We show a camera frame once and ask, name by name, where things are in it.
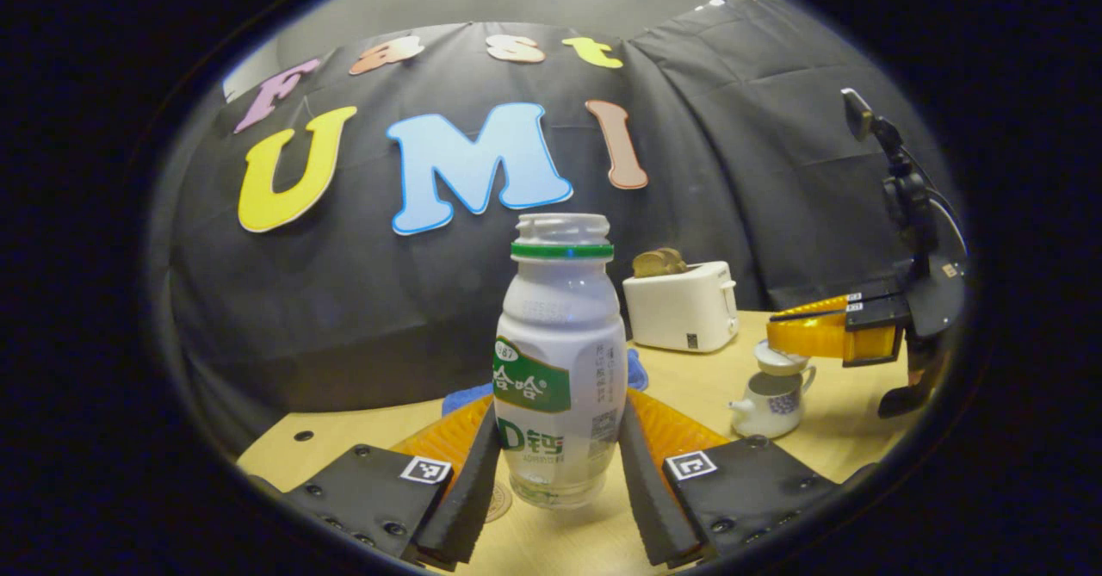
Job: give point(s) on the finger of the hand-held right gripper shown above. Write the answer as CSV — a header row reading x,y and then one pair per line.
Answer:
x,y
814,339
869,299

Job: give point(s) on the white plastic water bottle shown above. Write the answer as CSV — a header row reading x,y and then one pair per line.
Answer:
x,y
560,369

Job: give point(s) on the white toaster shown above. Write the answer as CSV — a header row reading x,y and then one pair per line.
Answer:
x,y
680,309

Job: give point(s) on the brown bread slice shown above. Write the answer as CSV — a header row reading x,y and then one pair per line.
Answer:
x,y
674,259
650,263

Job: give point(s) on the round wooden coaster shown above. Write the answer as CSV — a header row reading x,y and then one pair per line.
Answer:
x,y
498,503

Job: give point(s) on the blue towel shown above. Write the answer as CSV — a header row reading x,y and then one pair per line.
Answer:
x,y
469,399

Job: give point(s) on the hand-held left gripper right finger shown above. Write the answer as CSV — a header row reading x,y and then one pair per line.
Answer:
x,y
641,498

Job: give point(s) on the black backdrop cloth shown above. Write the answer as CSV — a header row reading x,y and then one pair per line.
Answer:
x,y
362,300

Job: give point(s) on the white blue-patterned teacup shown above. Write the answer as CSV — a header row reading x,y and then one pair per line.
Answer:
x,y
770,408

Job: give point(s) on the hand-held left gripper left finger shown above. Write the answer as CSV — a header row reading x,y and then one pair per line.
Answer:
x,y
461,498

